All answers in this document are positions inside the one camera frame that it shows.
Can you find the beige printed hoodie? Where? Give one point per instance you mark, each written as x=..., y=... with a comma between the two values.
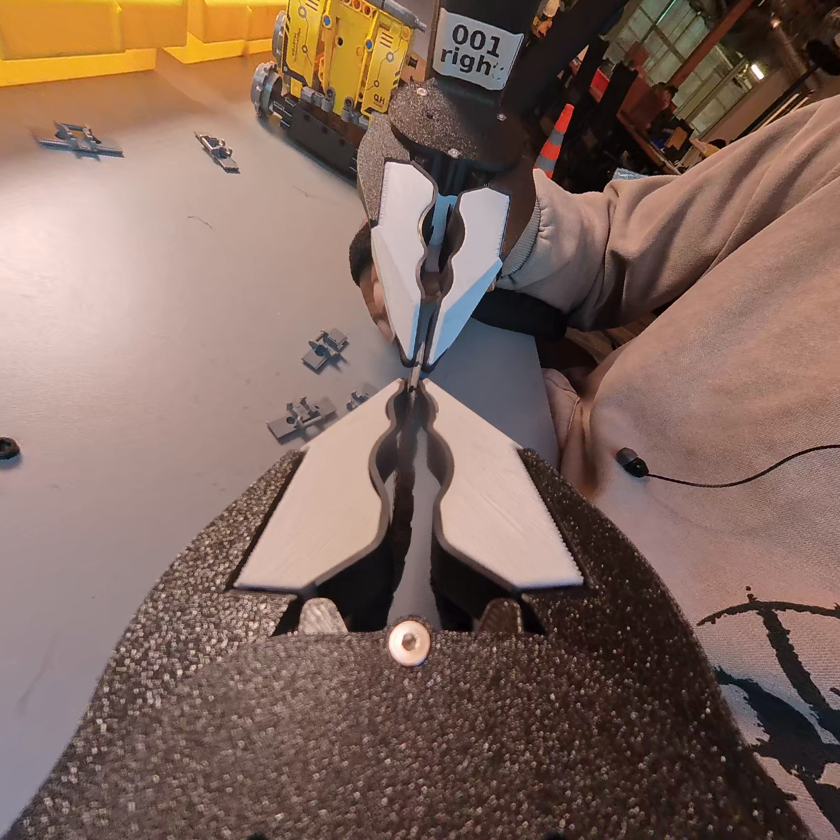
x=689, y=525

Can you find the person's right forearm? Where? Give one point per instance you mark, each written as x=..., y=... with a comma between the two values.
x=656, y=229

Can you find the yellow toy robot vehicle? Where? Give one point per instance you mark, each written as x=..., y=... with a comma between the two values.
x=341, y=52

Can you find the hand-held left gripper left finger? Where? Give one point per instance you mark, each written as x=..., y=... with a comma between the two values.
x=321, y=512

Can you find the person's right hand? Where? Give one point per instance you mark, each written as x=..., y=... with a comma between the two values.
x=371, y=282

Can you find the small black toy bushing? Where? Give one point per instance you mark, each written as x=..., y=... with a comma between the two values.
x=8, y=448

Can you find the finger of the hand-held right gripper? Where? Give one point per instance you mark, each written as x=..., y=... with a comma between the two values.
x=397, y=243
x=482, y=243

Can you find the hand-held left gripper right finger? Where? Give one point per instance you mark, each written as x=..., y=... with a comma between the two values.
x=505, y=518

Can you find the orange traffic cone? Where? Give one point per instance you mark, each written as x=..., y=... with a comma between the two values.
x=556, y=144

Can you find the grey toy track link pair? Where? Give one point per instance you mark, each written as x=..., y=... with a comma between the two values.
x=79, y=141

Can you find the yellow divided parts bin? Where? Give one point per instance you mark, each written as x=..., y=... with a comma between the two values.
x=65, y=46

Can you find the grey desk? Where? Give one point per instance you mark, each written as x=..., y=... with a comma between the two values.
x=164, y=262

